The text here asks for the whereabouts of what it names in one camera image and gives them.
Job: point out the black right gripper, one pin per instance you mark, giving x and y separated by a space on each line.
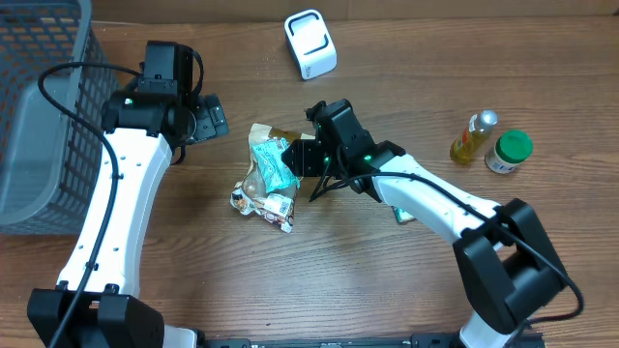
308 166

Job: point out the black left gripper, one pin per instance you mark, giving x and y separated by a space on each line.
210 118

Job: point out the teal snack packet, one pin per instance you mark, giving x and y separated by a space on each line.
274 172

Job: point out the brown snack pouch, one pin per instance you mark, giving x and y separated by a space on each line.
250 197

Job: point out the teal tissue pack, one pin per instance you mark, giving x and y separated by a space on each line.
402 216

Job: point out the yellow dish soap bottle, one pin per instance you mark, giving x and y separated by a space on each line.
476 133

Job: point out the green lid jar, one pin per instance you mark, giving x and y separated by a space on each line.
510 150

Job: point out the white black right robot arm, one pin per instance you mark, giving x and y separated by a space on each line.
507 263

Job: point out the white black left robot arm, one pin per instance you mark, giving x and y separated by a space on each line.
145 128

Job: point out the white barcode scanner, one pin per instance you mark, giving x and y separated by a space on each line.
310 43

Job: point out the dark grey plastic basket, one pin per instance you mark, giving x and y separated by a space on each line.
49 164

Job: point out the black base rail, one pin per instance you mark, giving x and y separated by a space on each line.
338 343

